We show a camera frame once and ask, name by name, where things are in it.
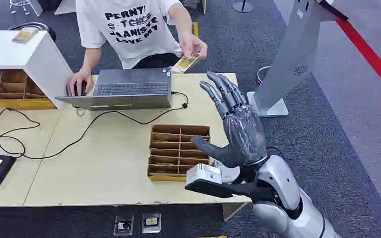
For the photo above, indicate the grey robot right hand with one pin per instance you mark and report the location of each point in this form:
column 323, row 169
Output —
column 243, row 131

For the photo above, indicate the person's right hand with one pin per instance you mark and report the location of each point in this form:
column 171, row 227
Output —
column 78, row 76

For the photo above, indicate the person's left hand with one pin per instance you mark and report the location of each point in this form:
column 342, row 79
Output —
column 192, row 44

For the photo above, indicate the black computer mouse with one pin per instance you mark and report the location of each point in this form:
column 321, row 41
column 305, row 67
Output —
column 82, row 88

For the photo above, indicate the yellow printed card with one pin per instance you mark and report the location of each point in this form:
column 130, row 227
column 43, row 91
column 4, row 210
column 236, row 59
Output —
column 184, row 63

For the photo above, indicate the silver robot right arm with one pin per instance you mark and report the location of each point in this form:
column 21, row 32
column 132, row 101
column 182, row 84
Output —
column 282, row 187

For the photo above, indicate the white shelf stand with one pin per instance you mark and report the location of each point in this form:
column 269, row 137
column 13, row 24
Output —
column 42, row 62

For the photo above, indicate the black round chair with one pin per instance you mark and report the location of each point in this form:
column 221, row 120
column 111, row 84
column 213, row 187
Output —
column 47, row 31

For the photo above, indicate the grey laptop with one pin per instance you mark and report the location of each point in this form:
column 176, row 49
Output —
column 134, row 88

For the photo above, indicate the round metal stand base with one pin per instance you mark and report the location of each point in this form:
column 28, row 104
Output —
column 242, row 6

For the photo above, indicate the person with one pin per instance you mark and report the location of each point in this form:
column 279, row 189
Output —
column 128, row 36

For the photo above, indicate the wooden box under shelf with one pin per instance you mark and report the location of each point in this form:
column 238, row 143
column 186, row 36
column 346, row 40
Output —
column 16, row 92

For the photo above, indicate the stack of cards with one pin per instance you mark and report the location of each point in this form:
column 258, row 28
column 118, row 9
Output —
column 25, row 35

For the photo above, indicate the wooden divided card box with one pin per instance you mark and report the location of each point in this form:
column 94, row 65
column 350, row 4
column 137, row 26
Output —
column 177, row 152

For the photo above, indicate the pale desk leg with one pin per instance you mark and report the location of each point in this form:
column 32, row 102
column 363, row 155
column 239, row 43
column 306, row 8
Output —
column 233, row 210

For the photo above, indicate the grey kiosk stand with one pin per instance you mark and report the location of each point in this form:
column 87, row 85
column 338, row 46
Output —
column 292, row 56

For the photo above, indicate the white chair base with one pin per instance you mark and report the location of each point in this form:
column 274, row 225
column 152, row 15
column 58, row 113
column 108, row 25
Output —
column 21, row 6

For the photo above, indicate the red barrier belt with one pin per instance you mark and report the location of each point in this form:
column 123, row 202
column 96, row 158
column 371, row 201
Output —
column 371, row 57

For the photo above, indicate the floor socket with plug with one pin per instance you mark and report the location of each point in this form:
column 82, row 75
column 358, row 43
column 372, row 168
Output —
column 123, row 225

